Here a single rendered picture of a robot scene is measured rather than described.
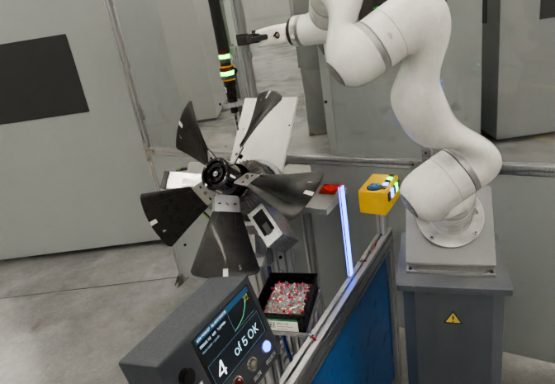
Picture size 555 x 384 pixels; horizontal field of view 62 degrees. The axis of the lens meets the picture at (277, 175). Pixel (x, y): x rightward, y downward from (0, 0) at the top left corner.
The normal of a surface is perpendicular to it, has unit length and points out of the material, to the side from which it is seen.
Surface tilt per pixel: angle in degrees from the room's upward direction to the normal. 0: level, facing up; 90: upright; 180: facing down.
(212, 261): 52
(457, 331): 90
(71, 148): 90
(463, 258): 47
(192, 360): 75
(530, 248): 90
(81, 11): 90
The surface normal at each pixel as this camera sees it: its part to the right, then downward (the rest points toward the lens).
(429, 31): 0.29, 0.55
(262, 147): -0.48, -0.29
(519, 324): -0.50, 0.39
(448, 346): -0.28, 0.40
